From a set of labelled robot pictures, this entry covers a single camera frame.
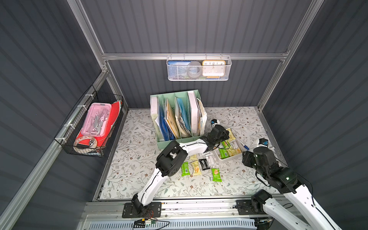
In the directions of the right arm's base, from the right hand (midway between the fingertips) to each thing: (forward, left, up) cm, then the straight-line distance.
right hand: (249, 154), depth 73 cm
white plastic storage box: (+12, +5, -17) cm, 21 cm away
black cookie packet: (+1, +22, -16) cm, 28 cm away
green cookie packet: (-2, +34, -18) cm, 38 cm away
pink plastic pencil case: (+12, +79, +13) cm, 80 cm away
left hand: (+19, +5, -7) cm, 21 cm away
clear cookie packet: (+3, +18, -17) cm, 25 cm away
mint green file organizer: (+21, +39, +6) cm, 45 cm away
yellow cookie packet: (-1, +27, -17) cm, 32 cm away
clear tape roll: (-1, +77, +10) cm, 77 cm away
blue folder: (+18, +46, -7) cm, 50 cm away
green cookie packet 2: (-5, +15, -18) cm, 24 cm away
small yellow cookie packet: (+6, +29, -17) cm, 34 cm away
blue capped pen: (+15, -7, -18) cm, 24 cm away
